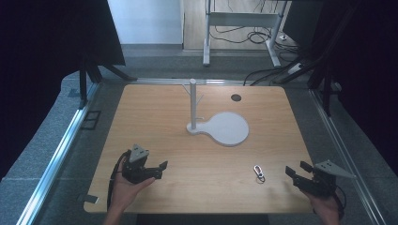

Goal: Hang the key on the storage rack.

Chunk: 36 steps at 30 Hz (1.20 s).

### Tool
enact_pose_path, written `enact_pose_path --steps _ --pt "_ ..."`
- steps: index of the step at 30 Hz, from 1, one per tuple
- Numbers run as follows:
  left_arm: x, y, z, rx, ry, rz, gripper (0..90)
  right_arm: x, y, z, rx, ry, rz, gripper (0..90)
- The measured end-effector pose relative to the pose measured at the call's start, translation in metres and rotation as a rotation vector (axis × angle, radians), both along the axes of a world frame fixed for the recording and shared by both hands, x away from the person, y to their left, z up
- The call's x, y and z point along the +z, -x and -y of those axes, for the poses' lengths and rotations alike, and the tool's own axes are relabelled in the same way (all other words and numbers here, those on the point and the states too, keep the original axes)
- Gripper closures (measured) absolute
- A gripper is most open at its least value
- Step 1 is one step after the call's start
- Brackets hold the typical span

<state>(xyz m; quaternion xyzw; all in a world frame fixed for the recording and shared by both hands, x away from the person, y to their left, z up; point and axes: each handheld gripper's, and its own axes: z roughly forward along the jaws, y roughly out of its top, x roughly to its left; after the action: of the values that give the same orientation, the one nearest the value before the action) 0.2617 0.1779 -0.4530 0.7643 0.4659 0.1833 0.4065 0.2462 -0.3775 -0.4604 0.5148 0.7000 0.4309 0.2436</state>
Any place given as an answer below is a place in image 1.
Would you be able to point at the black tripod stand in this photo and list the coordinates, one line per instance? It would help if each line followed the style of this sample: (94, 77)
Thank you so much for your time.
(327, 90)
(90, 73)

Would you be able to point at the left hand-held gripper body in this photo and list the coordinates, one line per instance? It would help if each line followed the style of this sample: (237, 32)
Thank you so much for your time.
(137, 162)

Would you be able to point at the silver carabiner keyring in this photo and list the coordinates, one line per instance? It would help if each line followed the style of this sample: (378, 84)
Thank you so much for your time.
(259, 173)

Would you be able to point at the white power strip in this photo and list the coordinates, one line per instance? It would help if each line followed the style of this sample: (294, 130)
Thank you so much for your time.
(295, 68)

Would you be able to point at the black curtain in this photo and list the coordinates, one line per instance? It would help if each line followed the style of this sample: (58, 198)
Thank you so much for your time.
(363, 68)
(40, 62)

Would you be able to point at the black tape strip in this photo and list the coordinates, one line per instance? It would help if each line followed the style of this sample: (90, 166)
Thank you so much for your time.
(89, 198)

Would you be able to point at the white tree stand with tray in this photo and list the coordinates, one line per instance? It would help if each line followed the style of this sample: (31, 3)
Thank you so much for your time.
(226, 128)

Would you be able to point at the small white power adapter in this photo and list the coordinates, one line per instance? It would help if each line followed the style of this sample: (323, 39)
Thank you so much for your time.
(283, 37)

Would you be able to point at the person's left hand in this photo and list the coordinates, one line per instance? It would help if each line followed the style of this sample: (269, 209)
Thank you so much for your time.
(123, 190)

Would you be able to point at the aluminium rail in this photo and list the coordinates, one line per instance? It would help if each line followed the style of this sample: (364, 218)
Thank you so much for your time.
(59, 156)
(347, 156)
(175, 81)

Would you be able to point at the white metal desk frame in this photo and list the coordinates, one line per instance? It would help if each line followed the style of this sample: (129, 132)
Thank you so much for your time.
(242, 19)

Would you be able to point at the black rectangular bracket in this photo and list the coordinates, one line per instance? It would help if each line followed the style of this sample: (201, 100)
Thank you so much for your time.
(91, 119)

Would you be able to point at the dark round table grommet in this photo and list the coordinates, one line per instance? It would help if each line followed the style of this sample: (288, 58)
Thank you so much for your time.
(236, 97)

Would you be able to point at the person's right hand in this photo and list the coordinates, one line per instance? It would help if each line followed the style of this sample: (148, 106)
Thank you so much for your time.
(327, 209)

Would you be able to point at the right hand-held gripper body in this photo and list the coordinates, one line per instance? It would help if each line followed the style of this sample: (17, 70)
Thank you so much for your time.
(322, 182)

